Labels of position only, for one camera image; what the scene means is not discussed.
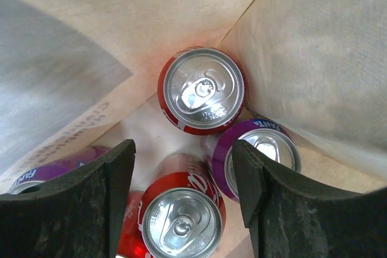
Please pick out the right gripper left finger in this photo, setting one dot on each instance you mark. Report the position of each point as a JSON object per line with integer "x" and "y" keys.
{"x": 78, "y": 214}

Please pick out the purple fanta can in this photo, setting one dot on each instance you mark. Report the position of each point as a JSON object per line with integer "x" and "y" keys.
{"x": 267, "y": 136}

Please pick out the red cola can three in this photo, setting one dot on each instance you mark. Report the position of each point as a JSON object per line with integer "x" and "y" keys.
{"x": 131, "y": 242}

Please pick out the purple fanta can two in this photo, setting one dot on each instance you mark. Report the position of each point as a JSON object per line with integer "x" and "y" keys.
{"x": 56, "y": 168}

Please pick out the red cola can two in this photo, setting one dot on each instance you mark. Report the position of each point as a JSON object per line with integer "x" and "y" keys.
{"x": 182, "y": 214}

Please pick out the red cola can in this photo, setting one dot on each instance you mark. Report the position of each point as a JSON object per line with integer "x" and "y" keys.
{"x": 201, "y": 90}

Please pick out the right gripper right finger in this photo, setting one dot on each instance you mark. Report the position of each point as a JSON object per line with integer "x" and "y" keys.
{"x": 291, "y": 215}

